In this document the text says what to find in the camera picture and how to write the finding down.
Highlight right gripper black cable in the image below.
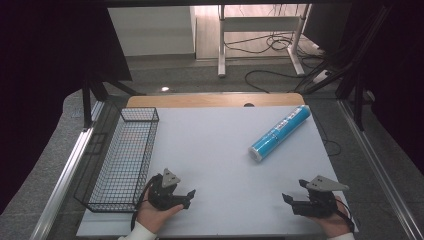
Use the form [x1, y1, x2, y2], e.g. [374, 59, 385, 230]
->
[333, 198, 356, 233]

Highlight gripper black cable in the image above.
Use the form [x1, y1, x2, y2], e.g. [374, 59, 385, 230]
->
[130, 174, 158, 232]
[333, 198, 356, 233]

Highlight black metal stand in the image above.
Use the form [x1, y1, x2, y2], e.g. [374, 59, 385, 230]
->
[293, 3, 396, 132]
[80, 71, 146, 130]

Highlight white table mat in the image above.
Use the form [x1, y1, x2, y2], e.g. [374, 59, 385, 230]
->
[76, 105, 359, 238]

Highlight black wire basket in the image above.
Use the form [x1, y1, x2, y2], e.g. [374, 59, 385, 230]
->
[73, 106, 160, 214]

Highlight white power strip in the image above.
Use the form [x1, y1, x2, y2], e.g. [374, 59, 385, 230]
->
[312, 69, 332, 85]

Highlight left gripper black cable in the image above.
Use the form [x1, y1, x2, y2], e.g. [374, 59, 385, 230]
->
[130, 174, 158, 232]

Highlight person's left hand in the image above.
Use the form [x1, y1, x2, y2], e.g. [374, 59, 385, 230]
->
[136, 189, 185, 234]

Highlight aluminium rail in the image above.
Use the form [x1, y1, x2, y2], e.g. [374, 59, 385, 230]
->
[337, 99, 424, 240]
[29, 99, 105, 240]

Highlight white metal desk frame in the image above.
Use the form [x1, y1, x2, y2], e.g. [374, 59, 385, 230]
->
[217, 4, 313, 80]

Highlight thin black cable loop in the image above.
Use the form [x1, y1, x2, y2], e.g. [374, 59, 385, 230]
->
[313, 109, 343, 158]

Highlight black curtain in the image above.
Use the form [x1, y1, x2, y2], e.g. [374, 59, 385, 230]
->
[349, 0, 424, 168]
[0, 0, 133, 214]

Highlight person's right hand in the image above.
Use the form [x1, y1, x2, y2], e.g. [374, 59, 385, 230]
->
[306, 196, 353, 238]

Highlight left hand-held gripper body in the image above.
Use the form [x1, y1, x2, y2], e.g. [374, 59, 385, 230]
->
[147, 168, 184, 211]

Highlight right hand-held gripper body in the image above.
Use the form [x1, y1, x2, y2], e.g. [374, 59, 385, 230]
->
[291, 175, 350, 219]

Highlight blue wrapped roll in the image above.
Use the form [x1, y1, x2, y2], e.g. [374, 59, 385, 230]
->
[247, 104, 312, 163]

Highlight black floor cables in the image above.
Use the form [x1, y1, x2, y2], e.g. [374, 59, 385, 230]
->
[223, 31, 329, 94]

